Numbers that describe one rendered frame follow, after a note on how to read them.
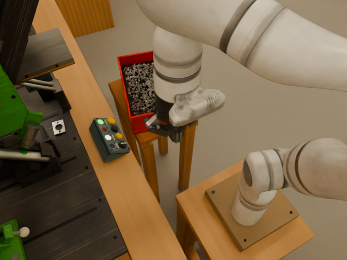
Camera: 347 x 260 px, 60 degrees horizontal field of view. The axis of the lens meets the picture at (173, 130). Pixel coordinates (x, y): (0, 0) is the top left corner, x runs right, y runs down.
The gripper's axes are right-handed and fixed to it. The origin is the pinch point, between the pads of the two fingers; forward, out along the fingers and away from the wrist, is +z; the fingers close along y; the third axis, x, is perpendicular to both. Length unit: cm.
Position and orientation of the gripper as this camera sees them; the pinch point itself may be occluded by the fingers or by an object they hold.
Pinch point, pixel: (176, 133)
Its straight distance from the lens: 60.4
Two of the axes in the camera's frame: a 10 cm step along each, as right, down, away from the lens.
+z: 0.0, 5.6, 8.3
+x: 4.8, 7.2, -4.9
